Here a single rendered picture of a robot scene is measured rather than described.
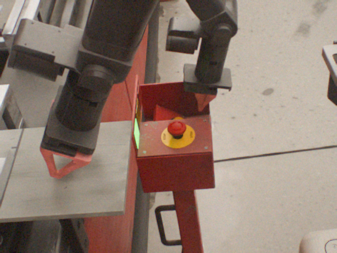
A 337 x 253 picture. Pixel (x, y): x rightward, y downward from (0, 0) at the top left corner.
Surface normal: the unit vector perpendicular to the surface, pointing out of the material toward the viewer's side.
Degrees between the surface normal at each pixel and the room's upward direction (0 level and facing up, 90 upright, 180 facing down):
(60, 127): 29
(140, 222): 0
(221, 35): 102
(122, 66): 113
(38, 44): 35
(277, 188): 0
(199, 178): 90
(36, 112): 0
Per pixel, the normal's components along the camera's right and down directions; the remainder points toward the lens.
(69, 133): 0.37, -0.66
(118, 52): -0.15, 0.93
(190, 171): -0.01, 0.70
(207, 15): -0.11, 0.85
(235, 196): -0.12, -0.71
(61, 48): 0.33, -0.27
